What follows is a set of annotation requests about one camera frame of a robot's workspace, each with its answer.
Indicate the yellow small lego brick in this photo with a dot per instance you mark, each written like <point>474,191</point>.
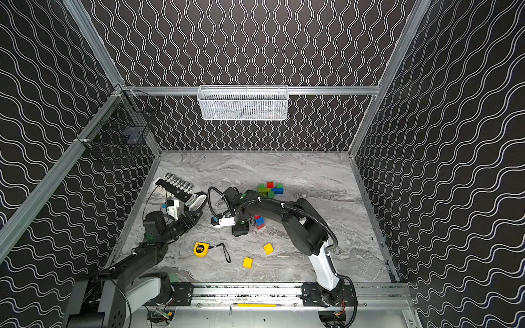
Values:
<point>268,248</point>

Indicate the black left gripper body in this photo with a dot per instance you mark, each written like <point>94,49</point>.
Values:
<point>189,215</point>

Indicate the black wire mesh basket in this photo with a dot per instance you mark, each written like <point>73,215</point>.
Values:
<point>121,135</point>

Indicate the lime green long lego brick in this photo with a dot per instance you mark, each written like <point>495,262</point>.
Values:
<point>269,193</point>

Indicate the yellow tape measure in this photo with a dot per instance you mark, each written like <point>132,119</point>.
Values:
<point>201,249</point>

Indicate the yellow lego brick front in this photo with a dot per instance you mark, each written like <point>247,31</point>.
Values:
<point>247,262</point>

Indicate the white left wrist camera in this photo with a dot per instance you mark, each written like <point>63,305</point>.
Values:
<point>172,207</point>

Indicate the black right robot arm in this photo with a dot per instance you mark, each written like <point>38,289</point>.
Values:
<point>306,229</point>

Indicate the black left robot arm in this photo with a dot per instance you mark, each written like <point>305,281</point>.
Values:
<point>102,298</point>

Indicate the white wire mesh basket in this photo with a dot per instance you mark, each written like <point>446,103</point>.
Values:
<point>243,102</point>

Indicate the black socket set holder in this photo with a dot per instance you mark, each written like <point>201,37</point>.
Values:
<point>182,190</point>

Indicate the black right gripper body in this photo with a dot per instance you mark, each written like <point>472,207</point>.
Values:
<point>240,226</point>

